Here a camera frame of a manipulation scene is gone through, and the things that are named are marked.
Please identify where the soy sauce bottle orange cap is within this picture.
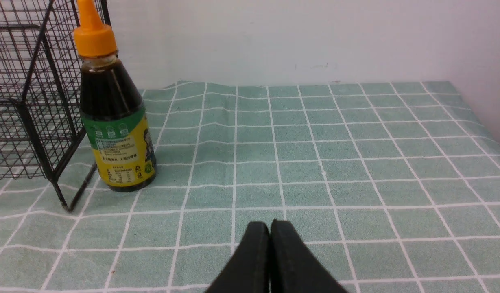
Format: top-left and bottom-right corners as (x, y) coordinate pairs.
(74, 0), (157, 192)

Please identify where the black wire mesh shelf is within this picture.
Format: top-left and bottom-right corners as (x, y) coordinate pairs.
(0, 0), (97, 212)

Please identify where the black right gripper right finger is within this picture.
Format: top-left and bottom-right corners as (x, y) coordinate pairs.
(269, 219), (346, 293)

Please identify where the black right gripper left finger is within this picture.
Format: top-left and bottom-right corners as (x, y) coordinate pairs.
(206, 221), (270, 293)

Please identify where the green checkered tablecloth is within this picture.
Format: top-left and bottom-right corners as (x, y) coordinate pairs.
(0, 81), (500, 293)

